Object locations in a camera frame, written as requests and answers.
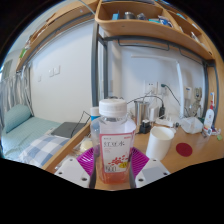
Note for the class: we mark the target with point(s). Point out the flat round red coaster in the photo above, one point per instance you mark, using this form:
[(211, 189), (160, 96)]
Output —
[(184, 150)]

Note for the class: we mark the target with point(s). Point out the white desk lamp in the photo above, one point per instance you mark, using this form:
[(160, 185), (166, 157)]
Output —
[(180, 86)]

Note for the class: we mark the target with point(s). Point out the blue bottle with white cap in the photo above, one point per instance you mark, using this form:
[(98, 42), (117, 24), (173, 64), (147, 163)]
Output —
[(94, 113)]

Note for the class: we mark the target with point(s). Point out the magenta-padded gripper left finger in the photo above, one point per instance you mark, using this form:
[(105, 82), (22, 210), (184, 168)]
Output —
[(71, 170)]

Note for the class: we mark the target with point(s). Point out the clear bottle with pink drink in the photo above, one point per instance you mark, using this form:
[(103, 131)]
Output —
[(113, 140)]

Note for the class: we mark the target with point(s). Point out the white blue electric toothbrush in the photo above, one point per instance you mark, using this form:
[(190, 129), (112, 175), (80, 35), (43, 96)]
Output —
[(212, 96)]

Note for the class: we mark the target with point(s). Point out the grey bed curtain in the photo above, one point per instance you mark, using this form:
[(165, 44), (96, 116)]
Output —
[(13, 93)]

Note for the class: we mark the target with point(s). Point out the white pump bottle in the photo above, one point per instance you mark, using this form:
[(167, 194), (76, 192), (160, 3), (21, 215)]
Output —
[(209, 118)]

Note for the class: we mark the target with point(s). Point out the green pillow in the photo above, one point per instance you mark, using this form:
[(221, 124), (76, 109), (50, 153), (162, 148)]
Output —
[(16, 116)]

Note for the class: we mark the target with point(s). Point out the small black block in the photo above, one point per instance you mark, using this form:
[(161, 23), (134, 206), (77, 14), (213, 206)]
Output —
[(144, 127)]

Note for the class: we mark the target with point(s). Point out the white plastic cup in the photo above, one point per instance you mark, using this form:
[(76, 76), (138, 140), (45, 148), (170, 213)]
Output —
[(159, 143)]

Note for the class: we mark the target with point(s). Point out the bed with green sheet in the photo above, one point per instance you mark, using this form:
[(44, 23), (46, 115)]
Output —
[(23, 136)]

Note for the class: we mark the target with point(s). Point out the grey laptop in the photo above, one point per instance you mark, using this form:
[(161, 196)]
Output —
[(68, 129)]

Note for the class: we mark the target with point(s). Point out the white power brick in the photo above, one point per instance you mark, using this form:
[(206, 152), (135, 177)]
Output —
[(154, 114)]

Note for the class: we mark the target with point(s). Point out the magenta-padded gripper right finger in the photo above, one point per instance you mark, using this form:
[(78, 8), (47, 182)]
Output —
[(153, 170)]

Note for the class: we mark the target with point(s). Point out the wooden shelf unit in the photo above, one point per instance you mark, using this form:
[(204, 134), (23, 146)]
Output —
[(140, 26)]

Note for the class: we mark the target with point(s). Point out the wooden tree-man figurine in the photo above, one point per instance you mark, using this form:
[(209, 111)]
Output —
[(197, 100)]

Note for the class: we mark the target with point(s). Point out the white wall socket with plug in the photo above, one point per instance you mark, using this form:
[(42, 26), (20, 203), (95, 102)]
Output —
[(164, 89)]

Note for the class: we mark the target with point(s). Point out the white wall panel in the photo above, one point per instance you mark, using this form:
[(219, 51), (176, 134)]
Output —
[(188, 92)]

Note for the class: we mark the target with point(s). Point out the blue white plaid blanket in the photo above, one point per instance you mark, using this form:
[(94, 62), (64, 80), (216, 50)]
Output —
[(43, 150)]

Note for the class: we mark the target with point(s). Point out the black power adapter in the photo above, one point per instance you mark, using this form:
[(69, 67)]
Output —
[(162, 111)]

